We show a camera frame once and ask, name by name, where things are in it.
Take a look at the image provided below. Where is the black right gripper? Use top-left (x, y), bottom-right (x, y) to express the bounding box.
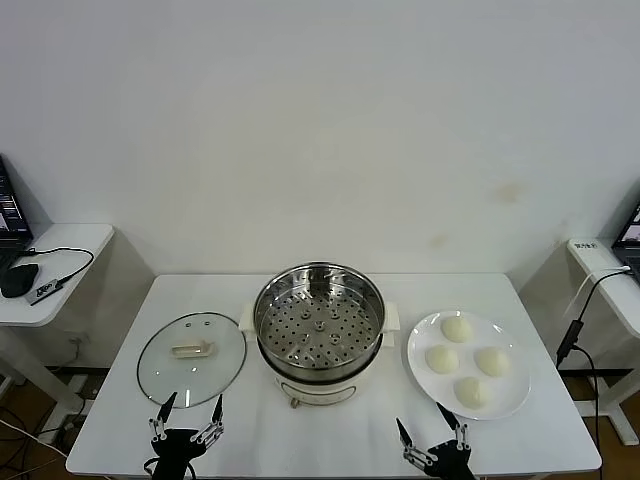
top-left (395, 401), bottom-right (474, 480)

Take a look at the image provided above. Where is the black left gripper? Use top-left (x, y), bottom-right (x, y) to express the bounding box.
top-left (144, 391), bottom-right (226, 480)

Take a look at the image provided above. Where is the round glass pot lid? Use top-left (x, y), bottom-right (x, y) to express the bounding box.
top-left (136, 311), bottom-right (249, 410)

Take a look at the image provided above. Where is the white steamed baozi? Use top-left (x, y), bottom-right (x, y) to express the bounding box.
top-left (473, 346), bottom-right (511, 377)
top-left (424, 344), bottom-right (460, 375)
top-left (453, 376), bottom-right (492, 409)
top-left (440, 315), bottom-right (473, 345)

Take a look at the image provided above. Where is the steel steamer pot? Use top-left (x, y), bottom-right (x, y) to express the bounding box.
top-left (238, 299), bottom-right (402, 410)

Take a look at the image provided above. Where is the perforated steel steamer basket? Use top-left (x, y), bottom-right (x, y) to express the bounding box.
top-left (252, 259), bottom-right (388, 369)

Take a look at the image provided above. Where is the white oval plate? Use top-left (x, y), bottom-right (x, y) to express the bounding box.
top-left (406, 309), bottom-right (532, 420)

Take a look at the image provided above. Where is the white side table with mouse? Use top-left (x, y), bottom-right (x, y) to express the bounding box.
top-left (0, 222), bottom-right (115, 416)

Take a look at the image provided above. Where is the black computer mouse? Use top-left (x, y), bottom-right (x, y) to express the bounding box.
top-left (0, 262), bottom-right (40, 299)

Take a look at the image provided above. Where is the white side table with label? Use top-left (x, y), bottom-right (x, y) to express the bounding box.
top-left (565, 237), bottom-right (640, 446)

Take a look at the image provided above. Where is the black laptop beside mouse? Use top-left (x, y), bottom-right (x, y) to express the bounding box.
top-left (0, 153), bottom-right (35, 271)

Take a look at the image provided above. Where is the white cable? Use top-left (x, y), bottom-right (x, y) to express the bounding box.
top-left (563, 267), bottom-right (632, 319)

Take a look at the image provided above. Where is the thin black usb cable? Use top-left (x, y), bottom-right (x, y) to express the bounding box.
top-left (18, 246), bottom-right (95, 286)

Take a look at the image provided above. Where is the black laptop with white cable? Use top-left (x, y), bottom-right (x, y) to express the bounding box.
top-left (610, 199), bottom-right (640, 275)

